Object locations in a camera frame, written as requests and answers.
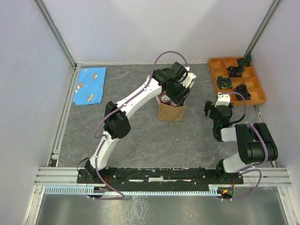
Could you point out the burlap canvas tote bag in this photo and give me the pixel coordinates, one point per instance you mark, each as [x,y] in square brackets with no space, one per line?
[171,112]

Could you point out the orange wooden compartment tray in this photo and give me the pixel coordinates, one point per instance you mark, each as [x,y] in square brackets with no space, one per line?
[218,67]

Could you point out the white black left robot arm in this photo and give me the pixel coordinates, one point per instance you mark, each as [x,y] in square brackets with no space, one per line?
[116,124]

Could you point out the purple soda can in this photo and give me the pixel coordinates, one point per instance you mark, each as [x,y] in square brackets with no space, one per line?
[167,103]

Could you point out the black rolled sock front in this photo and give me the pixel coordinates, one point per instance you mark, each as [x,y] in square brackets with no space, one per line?
[242,89]

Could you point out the red soda can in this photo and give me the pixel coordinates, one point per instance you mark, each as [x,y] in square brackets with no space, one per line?
[164,97]

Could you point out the dark green rolled sock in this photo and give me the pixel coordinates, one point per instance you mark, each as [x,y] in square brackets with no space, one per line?
[245,61]

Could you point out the aluminium frame rail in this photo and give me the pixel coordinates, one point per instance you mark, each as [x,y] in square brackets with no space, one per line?
[56,176]

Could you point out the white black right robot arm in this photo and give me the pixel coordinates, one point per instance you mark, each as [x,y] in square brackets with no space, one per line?
[254,141]

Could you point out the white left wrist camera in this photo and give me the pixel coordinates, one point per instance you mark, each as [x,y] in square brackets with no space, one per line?
[189,81]

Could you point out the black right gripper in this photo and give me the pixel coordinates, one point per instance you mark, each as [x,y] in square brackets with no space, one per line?
[209,106]

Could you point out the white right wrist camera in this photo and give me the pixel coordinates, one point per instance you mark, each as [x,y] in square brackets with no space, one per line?
[223,99]

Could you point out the blue yellow rolled sock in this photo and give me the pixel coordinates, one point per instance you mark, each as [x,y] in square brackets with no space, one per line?
[224,82]

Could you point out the black rolled sock centre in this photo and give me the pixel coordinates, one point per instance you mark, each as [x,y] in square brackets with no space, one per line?
[235,72]

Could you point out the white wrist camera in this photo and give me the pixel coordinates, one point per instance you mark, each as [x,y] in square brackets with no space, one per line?
[189,81]
[223,99]

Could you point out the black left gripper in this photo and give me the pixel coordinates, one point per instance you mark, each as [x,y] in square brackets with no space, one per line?
[179,99]

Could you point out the blue patterned cloth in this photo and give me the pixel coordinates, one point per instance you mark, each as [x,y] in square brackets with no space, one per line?
[90,86]

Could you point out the black rolled sock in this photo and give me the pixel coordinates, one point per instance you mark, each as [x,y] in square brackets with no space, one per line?
[235,72]
[242,89]

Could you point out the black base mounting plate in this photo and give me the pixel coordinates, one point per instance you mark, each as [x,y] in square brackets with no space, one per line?
[167,179]

